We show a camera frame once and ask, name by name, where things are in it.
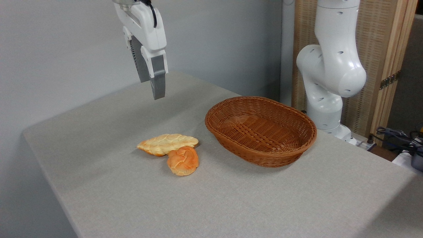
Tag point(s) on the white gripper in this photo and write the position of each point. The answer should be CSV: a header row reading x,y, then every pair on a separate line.
x,y
145,26

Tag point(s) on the round orange bread roll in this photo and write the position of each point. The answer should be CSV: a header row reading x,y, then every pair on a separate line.
x,y
183,162

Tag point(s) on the long braided bread loaf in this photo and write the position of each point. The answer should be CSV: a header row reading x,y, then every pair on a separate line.
x,y
165,142

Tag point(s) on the brown oval wicker basket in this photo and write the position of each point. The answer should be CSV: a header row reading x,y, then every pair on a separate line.
x,y
261,132

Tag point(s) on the wooden folding screen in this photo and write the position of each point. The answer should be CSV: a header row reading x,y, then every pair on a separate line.
x,y
376,49

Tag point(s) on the brass screen hinge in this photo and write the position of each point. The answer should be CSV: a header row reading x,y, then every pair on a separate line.
x,y
390,80

